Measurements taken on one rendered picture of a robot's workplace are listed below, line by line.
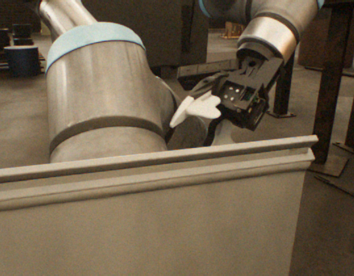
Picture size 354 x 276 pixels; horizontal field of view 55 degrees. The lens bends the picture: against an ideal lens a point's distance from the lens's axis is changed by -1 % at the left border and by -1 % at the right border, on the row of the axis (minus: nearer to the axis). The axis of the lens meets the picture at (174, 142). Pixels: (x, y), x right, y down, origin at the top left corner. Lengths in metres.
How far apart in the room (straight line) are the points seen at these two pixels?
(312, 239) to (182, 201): 0.75
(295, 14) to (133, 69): 0.29
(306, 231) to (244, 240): 0.70
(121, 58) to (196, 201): 0.23
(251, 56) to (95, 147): 0.32
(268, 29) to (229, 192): 0.34
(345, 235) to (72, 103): 0.84
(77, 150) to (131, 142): 0.06
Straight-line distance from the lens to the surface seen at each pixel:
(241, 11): 0.67
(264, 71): 0.56
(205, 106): 0.50
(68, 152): 0.39
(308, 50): 4.04
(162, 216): 0.29
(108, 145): 0.37
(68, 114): 0.42
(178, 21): 3.06
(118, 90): 0.42
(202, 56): 3.77
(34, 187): 0.27
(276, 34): 0.58
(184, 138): 0.56
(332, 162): 1.49
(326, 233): 1.05
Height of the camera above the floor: 0.57
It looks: 21 degrees down
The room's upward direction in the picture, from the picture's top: straight up
